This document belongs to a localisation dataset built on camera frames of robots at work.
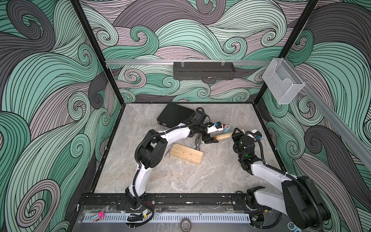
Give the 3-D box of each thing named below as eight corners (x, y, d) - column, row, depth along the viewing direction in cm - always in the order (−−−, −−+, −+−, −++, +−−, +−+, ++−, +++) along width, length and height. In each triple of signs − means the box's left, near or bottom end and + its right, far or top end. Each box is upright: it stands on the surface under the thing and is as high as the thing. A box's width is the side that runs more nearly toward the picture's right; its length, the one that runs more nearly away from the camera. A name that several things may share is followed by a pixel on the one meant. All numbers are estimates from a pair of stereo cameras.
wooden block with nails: (170, 155, 92) (169, 153, 89) (174, 145, 97) (174, 142, 94) (200, 165, 88) (201, 163, 85) (203, 154, 93) (204, 151, 90)
